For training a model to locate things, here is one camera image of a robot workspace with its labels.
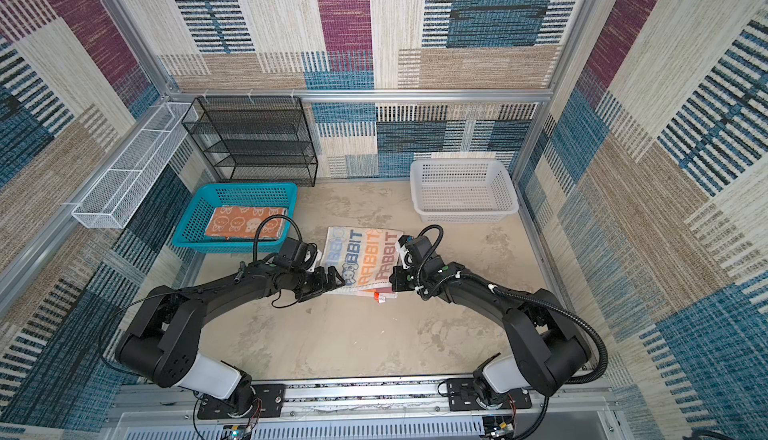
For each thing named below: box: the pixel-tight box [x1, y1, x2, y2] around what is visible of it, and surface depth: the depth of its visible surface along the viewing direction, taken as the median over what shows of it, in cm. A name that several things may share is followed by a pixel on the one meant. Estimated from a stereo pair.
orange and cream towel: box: [205, 206, 287, 239], surface depth 107 cm
